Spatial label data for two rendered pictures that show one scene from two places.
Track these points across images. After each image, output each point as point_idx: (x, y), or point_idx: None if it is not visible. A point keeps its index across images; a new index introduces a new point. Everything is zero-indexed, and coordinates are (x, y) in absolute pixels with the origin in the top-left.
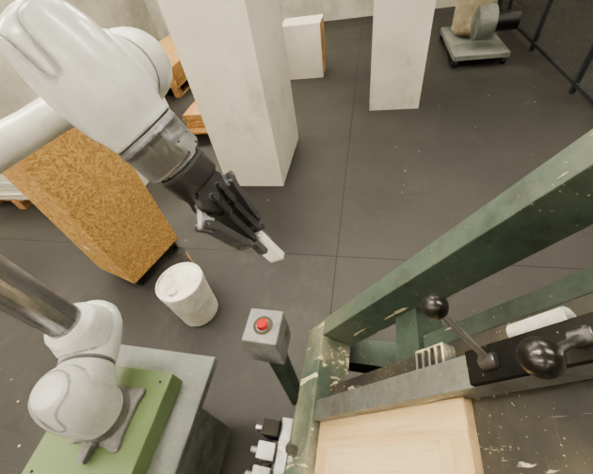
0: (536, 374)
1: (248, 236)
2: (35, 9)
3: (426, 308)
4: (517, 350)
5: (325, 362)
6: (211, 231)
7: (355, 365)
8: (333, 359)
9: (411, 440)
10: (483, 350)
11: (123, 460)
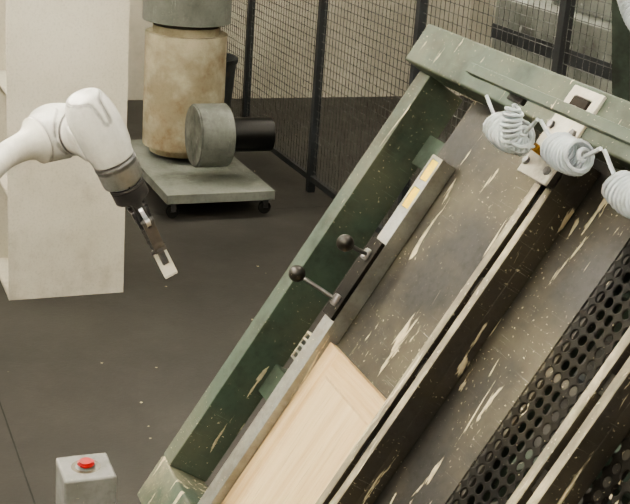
0: (344, 246)
1: None
2: (104, 96)
3: (293, 271)
4: (336, 242)
5: (185, 485)
6: (148, 228)
7: None
8: (193, 486)
9: (308, 398)
10: (330, 293)
11: None
